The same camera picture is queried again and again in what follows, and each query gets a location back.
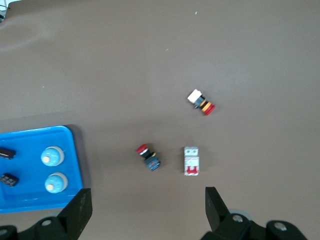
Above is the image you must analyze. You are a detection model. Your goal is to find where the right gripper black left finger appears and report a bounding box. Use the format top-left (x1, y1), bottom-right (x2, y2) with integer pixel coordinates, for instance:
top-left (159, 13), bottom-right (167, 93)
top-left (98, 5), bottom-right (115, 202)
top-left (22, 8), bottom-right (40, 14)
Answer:
top-left (0, 187), bottom-right (93, 240)

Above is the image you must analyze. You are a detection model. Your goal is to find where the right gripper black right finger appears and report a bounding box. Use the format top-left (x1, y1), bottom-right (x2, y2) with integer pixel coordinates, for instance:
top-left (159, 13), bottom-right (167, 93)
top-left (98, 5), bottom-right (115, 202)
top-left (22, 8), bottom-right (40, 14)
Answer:
top-left (199, 186), bottom-right (308, 240)

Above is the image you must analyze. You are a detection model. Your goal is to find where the light blue call bell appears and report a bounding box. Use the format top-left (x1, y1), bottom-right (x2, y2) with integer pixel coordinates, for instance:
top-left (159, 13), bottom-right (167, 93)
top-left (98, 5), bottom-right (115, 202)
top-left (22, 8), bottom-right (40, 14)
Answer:
top-left (40, 145), bottom-right (65, 168)
top-left (44, 172), bottom-right (69, 194)

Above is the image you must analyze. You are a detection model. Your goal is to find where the small black terminal block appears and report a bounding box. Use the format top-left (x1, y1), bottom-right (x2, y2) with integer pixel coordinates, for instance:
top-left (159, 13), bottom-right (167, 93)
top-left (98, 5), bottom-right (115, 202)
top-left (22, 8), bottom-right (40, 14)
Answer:
top-left (0, 172), bottom-right (20, 188)

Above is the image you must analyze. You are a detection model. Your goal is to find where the brown cylindrical capacitor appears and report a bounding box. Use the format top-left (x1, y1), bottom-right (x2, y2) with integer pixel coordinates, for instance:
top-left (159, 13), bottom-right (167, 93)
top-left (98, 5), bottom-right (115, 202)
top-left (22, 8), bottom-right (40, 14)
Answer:
top-left (0, 146), bottom-right (17, 160)

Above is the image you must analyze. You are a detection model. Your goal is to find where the red mushroom button black body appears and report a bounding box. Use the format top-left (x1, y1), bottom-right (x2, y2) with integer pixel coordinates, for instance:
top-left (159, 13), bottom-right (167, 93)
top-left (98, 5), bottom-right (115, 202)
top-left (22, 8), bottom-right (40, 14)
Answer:
top-left (136, 143), bottom-right (162, 173)

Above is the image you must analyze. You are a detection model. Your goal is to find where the blue plastic tray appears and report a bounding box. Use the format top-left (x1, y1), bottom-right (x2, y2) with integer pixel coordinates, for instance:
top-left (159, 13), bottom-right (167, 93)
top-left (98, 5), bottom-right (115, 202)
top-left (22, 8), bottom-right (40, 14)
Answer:
top-left (0, 124), bottom-right (85, 215)

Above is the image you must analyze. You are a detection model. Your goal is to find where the red yellow button white end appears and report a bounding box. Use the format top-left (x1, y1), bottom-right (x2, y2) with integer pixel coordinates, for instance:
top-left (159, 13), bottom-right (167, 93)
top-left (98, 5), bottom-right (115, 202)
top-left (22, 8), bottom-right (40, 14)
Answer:
top-left (186, 89), bottom-right (216, 117)

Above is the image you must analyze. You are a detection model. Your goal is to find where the brown table mat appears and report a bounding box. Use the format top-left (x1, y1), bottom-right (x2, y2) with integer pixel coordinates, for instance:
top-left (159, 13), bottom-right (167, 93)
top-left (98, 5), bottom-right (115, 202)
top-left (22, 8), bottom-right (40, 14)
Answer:
top-left (0, 0), bottom-right (320, 240)

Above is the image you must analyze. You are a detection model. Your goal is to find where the white circuit breaker red switch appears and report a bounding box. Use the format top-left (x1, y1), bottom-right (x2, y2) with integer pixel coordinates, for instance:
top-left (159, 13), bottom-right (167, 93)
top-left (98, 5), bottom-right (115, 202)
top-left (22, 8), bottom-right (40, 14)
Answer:
top-left (183, 146), bottom-right (201, 177)

